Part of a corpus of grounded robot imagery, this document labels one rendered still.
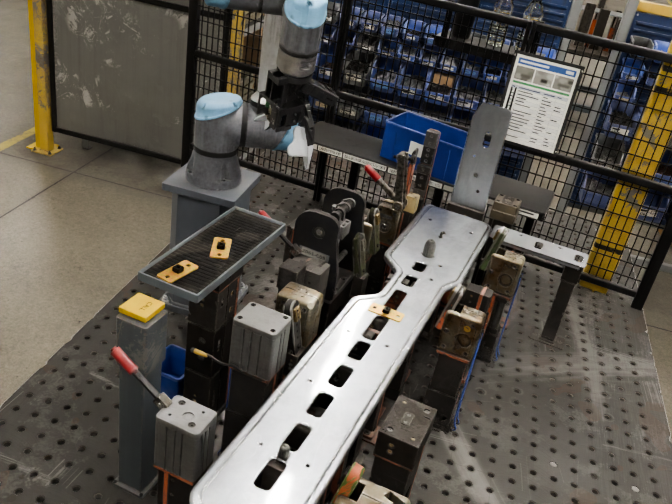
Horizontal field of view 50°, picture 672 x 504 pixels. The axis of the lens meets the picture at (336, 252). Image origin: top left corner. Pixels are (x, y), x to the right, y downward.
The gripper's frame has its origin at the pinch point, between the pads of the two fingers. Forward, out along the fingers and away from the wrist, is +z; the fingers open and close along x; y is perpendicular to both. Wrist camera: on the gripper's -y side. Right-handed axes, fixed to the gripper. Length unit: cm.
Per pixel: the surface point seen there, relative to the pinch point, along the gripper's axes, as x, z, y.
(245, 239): 4.5, 18.2, 11.5
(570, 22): -82, 52, -248
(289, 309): 24.6, 19.9, 13.5
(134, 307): 15.6, 11.8, 43.6
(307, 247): 6.2, 27.2, -6.5
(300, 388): 39, 26, 20
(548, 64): -12, 9, -114
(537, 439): 68, 58, -42
